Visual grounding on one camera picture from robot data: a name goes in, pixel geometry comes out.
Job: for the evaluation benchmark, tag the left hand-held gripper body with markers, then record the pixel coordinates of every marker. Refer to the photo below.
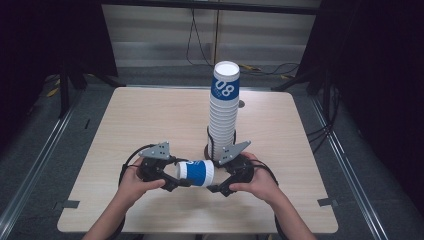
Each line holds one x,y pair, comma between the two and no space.
155,166

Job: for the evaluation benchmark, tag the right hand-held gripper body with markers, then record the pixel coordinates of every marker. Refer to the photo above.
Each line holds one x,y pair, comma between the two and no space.
241,168

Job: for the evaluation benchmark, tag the blue and white paper cup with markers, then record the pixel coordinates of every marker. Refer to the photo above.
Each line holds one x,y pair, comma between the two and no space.
196,173

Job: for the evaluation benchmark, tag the stack of white paper cups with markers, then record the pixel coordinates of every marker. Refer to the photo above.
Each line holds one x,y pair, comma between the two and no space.
222,120

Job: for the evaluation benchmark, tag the person's right hand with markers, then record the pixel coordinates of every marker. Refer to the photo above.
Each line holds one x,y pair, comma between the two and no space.
263,185

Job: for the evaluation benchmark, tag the person's left hand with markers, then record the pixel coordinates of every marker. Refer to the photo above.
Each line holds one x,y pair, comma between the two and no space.
131,188

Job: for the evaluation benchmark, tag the round table hole grommet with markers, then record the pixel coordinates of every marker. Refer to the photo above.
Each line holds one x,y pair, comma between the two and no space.
241,104

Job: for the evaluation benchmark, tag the grey tape piece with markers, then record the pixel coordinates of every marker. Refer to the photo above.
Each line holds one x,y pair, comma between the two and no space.
70,204
325,201

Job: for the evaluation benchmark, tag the black stand leg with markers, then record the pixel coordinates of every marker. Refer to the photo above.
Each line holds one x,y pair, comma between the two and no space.
108,80
293,81

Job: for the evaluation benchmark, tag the yellow floor tape piece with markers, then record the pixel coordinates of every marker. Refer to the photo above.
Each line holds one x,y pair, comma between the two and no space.
250,67
52,92

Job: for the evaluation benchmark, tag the black overhead bar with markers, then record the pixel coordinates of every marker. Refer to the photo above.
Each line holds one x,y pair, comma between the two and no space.
213,6

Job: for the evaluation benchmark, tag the dark curtain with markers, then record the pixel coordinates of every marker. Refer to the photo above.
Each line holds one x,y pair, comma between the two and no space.
40,40
383,83

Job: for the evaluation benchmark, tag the metal floor rail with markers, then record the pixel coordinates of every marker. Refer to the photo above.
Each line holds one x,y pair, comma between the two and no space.
36,163
346,166

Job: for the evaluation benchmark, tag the black stand post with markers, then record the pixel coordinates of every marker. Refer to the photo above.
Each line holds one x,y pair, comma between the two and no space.
64,96

